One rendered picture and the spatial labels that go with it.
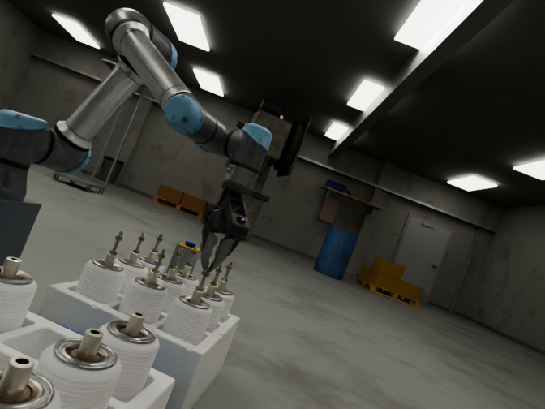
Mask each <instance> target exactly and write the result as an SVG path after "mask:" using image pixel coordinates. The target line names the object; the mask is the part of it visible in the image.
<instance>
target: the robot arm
mask: <svg viewBox="0 0 545 409"><path fill-rule="evenodd" d="M105 34H106V36H107V38H108V40H109V42H110V43H111V44H112V46H113V47H114V48H115V49H116V51H117V52H118V64H117V65H116V66H115V67H114V69H113V70H112V71H111V72H110V73H109V74H108V75H107V76H106V77H105V78H104V79H103V80H102V81H101V82H100V83H99V85H98V86H97V87H96V88H95V89H94V90H93V91H92V93H91V94H90V95H89V96H88V97H87V98H86V99H85V101H84V102H83V103H82V104H81V105H80V106H79V107H78V109H77V110H76V111H75V112H74V113H73V114H72V115H71V116H70V117H69V119H68V120H67V121H58V122H57V123H56V124H55V125H54V126H53V127H52V128H49V127H48V123H47V122H46V121H45V120H42V119H39V118H35V117H33V116H29V115H26V114H22V113H19V112H16V111H13V110H6V109H4V110H0V197H1V198H5V199H9V200H19V201H22V200H24V198H25V196H26V193H27V173H28V170H29V167H30V165H31V164H35V165H39V166H43V167H45V168H49V169H51V170H54V171H57V172H60V173H66V174H74V173H77V172H79V171H81V170H82V169H83V168H84V167H85V166H86V165H87V164H88V162H89V159H88V158H89V157H91V149H90V148H91V147H92V138H93V137H94V136H95V135H96V134H97V133H98V132H99V131H100V129H102V128H103V126H104V125H106V124H107V122H108V121H109V120H110V119H111V118H112V117H113V116H114V115H115V114H116V113H117V112H118V110H119V109H120V108H121V107H122V106H123V105H124V104H125V103H126V102H127V101H128V99H129V98H130V97H131V96H132V95H133V94H134V93H135V92H136V91H137V89H138V88H139V87H140V86H141V85H143V84H145V85H146V86H147V88H148V90H149V91H150V92H151V94H152V95H153V96H154V97H155V99H156V100H157V102H158V103H159V105H160V106H161V108H162V109H163V110H164V119H165V121H166V122H167V124H168V125H170V126H171V127H172V128H173V129H174V130H175V131H176V132H178V133H180V134H183V135H184V136H186V137H187V138H189V139H191V140H193V141H194V142H195V145H196V147H198V148H199V149H203V150H204V151H205V152H207V153H215V154H217V155H220V156H223V157H227V158H230V159H231V160H230V165H229V167H226V168H225V170H226V171H227V172H226V174H225V177H224V180H225V181H223V184H222V189H223V192H222V193H221V197H220V199H219V202H217V203H216V204H215V205H214V204H208V207H207V209H206V212H205V214H204V218H203V220H202V223H203V224H204V227H203V229H202V242H201V244H200V252H201V254H200V260H201V265H202V268H203V270H206V268H207V267H208V265H209V258H210V256H211V255H212V249H213V247H214V246H215V245H216V244H217V241H218V238H217V237H216V235H215V234H214V233H215V232H216V233H219V232H220V231H221V232H223V233H225V237H224V238H223V239H221V241H220V243H219V246H217V249H216V251H215V259H214V261H213V262H212V263H211V264H210V269H209V272H212V271H213V270H214V269H215V268H217V267H218V266H219V265H220V264H221V263H222V262H223V261H224V260H225V259H226V258H227V256H229V255H230V254H231V252H232V251H233V250H234V249H235V248H236V247H237V246H238V243H239V241H240V239H241V235H242V236H246V235H247V233H248V232H249V231H250V226H249V221H248V218H247V211H246V208H245V204H244V200H243V199H241V197H242V195H244V196H249V195H250V194H251V192H250V190H253V188H254V186H255V182H256V180H257V178H258V176H259V175H258V174H259V172H260V169H261V166H262V165H263V162H264V159H265V156H266V154H267V152H268V148H269V145H270V143H271V140H272V137H273V136H272V133H271V132H270V131H269V130H268V129H267V128H265V127H262V126H260V125H258V124H255V123H246V124H245V126H244V128H243V129H242V130H238V129H235V128H232V127H227V126H225V125H224V124H222V123H221V122H220V121H218V120H217V119H216V118H214V117H213V116H212V115H211V114H210V113H209V112H208V111H207V110H205V109H204V108H203V107H202V106H201V104H200V103H199V102H198V101H197V100H196V99H195V97H194V96H193V95H192V93H191V92H190V90H189V89H188V88H187V86H186V85H185V84H184V83H183V82H182V80H181V79H180V78H179V77H178V75H177V74H176V72H175V71H174V69H175V67H176V65H177V57H178V55H177V51H176V49H175V47H174V45H173V44H172V43H171V42H170V40H169V39H168V38H167V37H166V36H164V35H163V34H162V33H161V32H160V31H159V30H158V29H157V28H156V27H155V26H153V25H152V24H151V23H150V22H149V21H148V20H147V19H146V18H145V17H144V16H143V15H142V14H140V13H139V12H138V11H135V10H133V9H130V8H119V9H117V10H115V11H113V12H112V13H110V14H109V16H108V18H107V20H106V21H105ZM206 214H207V215H206ZM205 216H206V217H205Z"/></svg>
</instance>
